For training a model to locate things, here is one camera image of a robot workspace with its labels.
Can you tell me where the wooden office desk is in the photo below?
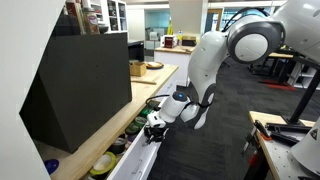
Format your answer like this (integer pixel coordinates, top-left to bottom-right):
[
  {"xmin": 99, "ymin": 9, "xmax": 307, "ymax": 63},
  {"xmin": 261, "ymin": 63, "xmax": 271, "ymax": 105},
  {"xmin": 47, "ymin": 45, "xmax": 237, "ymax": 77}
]
[{"xmin": 268, "ymin": 51, "xmax": 301, "ymax": 60}]

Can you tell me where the red and white box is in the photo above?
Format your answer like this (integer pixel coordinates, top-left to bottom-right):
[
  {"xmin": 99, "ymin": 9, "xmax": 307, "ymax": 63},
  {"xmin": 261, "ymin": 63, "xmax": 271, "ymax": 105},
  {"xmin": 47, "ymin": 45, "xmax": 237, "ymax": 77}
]
[{"xmin": 163, "ymin": 34, "xmax": 178, "ymax": 49}]

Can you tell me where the tall glue bottle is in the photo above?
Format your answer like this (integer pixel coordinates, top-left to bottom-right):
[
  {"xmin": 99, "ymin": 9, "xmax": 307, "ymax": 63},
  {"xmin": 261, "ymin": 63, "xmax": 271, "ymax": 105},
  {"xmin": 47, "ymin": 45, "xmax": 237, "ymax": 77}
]
[{"xmin": 64, "ymin": 0, "xmax": 85, "ymax": 35}]

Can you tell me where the red floor mat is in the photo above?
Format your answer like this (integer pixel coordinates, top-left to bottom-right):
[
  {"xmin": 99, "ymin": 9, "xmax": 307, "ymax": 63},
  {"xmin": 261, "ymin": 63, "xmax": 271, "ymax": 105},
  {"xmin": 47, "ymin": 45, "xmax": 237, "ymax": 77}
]
[{"xmin": 259, "ymin": 79, "xmax": 298, "ymax": 92}]

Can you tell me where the black cabinet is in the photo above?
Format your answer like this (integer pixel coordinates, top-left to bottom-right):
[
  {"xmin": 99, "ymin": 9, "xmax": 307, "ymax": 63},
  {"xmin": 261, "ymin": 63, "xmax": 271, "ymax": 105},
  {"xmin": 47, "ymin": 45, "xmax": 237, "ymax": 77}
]
[{"xmin": 128, "ymin": 40, "xmax": 145, "ymax": 63}]

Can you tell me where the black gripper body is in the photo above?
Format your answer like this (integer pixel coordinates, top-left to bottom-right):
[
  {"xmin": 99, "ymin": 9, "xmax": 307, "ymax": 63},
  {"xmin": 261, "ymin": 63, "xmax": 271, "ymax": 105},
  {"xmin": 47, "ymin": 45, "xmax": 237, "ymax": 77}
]
[{"xmin": 146, "ymin": 126, "xmax": 169, "ymax": 137}]

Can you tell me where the large green white tape roll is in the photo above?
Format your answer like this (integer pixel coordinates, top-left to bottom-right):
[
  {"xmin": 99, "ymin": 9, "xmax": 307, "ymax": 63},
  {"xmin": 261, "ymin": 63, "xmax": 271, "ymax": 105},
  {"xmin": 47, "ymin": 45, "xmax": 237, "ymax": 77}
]
[{"xmin": 88, "ymin": 151, "xmax": 117, "ymax": 178}]

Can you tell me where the wooden stick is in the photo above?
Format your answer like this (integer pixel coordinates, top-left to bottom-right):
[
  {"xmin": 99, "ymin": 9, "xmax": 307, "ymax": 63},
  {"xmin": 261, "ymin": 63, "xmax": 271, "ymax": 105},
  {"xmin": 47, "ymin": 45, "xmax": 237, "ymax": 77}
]
[{"xmin": 130, "ymin": 77, "xmax": 157, "ymax": 86}]

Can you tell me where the orange handled clamp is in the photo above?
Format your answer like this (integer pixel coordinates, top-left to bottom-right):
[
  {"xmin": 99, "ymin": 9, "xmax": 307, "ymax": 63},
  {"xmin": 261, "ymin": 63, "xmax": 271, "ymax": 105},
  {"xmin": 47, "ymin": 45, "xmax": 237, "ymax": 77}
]
[{"xmin": 241, "ymin": 133, "xmax": 264, "ymax": 168}]

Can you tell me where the blue disc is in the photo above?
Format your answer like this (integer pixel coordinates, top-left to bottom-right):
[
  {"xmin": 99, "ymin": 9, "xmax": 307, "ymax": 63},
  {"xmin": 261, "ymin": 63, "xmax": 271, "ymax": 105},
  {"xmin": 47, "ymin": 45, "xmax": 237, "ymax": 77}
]
[{"xmin": 43, "ymin": 158, "xmax": 60, "ymax": 176}]

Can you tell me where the black metal tool chest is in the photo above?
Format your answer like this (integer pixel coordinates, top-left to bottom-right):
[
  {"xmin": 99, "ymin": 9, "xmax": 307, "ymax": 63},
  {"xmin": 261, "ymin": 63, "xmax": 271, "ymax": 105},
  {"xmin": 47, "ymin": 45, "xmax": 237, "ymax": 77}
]
[{"xmin": 18, "ymin": 32, "xmax": 133, "ymax": 154}]

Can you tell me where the black tape roll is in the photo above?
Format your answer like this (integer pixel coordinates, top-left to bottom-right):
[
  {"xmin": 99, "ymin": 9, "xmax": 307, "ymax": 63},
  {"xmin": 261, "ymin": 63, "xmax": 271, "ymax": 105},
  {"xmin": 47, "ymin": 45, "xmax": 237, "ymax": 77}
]
[{"xmin": 108, "ymin": 136, "xmax": 128, "ymax": 155}]

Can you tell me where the purple tape roll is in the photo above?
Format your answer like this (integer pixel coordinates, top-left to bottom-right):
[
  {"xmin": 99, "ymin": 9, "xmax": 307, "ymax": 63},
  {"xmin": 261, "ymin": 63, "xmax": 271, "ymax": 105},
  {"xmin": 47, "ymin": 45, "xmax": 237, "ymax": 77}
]
[{"xmin": 125, "ymin": 133, "xmax": 138, "ymax": 143}]

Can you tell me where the black rounded case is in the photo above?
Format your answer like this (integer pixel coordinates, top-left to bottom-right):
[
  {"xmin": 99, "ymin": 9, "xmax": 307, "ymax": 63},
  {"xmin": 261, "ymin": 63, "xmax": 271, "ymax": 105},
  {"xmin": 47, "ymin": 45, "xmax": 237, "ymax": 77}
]
[{"xmin": 52, "ymin": 13, "xmax": 83, "ymax": 37}]

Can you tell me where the black clamp tool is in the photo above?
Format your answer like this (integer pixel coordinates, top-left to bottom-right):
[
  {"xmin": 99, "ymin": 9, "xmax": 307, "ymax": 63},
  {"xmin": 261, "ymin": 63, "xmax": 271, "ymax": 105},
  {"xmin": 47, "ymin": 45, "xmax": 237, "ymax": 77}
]
[{"xmin": 253, "ymin": 119, "xmax": 313, "ymax": 146}]

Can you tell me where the yellow bottle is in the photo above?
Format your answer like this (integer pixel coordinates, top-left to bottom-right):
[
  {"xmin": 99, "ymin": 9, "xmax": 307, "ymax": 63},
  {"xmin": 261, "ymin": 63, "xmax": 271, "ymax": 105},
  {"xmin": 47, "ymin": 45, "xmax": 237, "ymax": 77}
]
[{"xmin": 166, "ymin": 18, "xmax": 174, "ymax": 36}]

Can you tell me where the brown glue bottle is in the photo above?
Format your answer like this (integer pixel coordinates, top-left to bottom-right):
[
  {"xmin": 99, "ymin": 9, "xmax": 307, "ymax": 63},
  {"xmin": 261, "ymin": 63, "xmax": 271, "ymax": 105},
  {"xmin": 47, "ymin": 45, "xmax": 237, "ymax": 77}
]
[{"xmin": 83, "ymin": 7, "xmax": 101, "ymax": 35}]

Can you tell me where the white island counter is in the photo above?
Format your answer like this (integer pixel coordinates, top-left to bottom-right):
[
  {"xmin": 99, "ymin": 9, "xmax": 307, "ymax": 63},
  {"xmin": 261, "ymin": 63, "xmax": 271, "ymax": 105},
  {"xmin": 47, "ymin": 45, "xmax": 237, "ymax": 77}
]
[{"xmin": 153, "ymin": 44, "xmax": 197, "ymax": 87}]

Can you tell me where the white dresser drawer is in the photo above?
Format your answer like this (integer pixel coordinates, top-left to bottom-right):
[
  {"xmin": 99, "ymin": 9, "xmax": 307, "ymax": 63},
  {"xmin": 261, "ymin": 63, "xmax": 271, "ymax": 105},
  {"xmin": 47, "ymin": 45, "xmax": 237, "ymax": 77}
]
[{"xmin": 81, "ymin": 98, "xmax": 168, "ymax": 180}]

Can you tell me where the black stand pole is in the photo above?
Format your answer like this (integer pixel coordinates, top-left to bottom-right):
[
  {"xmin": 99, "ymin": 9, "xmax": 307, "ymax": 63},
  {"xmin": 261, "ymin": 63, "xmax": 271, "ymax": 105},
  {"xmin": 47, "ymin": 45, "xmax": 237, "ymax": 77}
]
[{"xmin": 288, "ymin": 54, "xmax": 320, "ymax": 125}]

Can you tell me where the white shelf unit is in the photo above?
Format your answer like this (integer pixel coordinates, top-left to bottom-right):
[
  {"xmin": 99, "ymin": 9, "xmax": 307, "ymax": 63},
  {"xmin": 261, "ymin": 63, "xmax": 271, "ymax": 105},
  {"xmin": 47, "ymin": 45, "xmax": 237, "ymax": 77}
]
[{"xmin": 89, "ymin": 0, "xmax": 128, "ymax": 34}]

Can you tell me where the perforated robot mounting table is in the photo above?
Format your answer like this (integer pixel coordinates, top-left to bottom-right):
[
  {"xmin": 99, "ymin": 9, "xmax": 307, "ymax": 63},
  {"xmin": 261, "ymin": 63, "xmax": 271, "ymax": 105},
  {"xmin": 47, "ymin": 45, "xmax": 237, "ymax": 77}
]
[{"xmin": 248, "ymin": 110, "xmax": 320, "ymax": 180}]

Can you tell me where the white dresser cabinet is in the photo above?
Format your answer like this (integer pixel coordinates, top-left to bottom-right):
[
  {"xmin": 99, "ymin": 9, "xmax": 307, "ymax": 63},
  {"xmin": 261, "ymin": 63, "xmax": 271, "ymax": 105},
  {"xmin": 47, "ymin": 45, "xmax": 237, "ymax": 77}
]
[{"xmin": 81, "ymin": 68, "xmax": 181, "ymax": 180}]

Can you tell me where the round brown plate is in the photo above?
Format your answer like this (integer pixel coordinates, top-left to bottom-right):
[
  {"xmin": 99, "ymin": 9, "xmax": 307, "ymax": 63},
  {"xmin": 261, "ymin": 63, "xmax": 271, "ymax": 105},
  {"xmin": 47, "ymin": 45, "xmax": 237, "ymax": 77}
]
[{"xmin": 145, "ymin": 61, "xmax": 165, "ymax": 70}]

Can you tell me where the dark brown box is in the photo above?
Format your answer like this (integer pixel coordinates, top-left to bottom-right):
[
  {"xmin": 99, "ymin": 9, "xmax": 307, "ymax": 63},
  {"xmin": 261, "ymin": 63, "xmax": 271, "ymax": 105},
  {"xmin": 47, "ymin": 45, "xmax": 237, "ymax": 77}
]
[{"xmin": 181, "ymin": 34, "xmax": 198, "ymax": 47}]

